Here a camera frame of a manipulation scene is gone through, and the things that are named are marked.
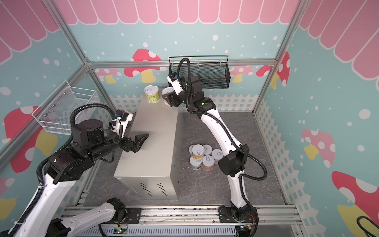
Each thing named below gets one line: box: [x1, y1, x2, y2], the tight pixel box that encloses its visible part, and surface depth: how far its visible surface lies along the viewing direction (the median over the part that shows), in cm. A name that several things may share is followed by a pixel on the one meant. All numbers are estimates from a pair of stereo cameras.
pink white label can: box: [211, 148, 224, 165], surface depth 93 cm
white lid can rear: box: [202, 144, 213, 156], surface depth 95 cm
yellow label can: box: [191, 144, 205, 160], surface depth 87 cm
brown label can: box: [201, 155, 215, 171], surface depth 90 cm
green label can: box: [144, 84, 161, 104], surface depth 77 cm
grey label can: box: [189, 156, 203, 171], surface depth 89 cm
